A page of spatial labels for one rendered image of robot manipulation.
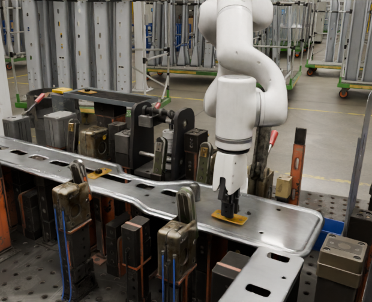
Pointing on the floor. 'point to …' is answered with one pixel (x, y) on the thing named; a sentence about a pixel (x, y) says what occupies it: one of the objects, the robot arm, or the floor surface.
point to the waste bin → (40, 109)
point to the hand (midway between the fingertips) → (230, 207)
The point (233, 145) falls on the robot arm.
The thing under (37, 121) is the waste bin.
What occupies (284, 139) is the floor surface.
